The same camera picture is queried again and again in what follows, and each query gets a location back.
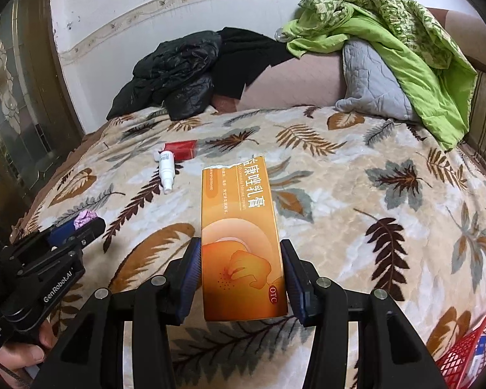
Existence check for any brown headboard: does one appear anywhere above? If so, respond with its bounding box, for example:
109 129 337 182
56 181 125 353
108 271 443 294
423 6 476 63

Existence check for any orange ointment box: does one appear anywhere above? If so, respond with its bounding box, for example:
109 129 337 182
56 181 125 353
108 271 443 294
201 155 288 322

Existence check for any grey quilted pillow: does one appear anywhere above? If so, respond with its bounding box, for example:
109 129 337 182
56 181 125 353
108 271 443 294
335 40 422 122

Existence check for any green patterned quilt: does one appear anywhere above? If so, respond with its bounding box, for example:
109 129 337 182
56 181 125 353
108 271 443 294
285 0 479 150

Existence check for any leaf print blanket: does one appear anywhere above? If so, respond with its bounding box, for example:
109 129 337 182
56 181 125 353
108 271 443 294
20 105 486 389

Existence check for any brown door with glass panel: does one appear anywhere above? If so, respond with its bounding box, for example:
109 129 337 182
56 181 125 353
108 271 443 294
0 0 85 228

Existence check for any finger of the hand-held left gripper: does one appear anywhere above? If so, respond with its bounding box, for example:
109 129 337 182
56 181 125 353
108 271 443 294
40 219 79 248
66 218 106 252

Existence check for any pink quilted cushion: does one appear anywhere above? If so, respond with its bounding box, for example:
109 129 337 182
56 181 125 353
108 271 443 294
212 54 347 112

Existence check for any red box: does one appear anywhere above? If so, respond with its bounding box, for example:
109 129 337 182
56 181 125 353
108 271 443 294
164 140 198 163

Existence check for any person's left hand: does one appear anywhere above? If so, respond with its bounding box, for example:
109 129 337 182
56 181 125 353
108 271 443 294
0 320 59 379

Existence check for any purple wrapper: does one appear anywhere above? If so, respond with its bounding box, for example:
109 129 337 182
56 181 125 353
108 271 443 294
73 208 98 230

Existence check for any white spray bottle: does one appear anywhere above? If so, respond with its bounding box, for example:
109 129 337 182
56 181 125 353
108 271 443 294
158 150 175 195

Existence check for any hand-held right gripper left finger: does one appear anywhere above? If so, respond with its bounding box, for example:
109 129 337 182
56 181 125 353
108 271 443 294
30 237 203 389

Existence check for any red plastic basket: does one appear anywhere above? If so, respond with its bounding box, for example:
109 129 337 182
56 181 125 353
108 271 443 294
435 303 486 389

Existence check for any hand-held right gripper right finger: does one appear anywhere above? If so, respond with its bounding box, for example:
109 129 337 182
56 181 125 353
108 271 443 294
280 239 448 389

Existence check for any black cloth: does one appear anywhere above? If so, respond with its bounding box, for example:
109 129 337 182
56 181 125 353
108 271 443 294
212 27 296 100

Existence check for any black puffer jacket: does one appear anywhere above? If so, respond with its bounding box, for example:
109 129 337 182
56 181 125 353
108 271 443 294
106 30 223 121

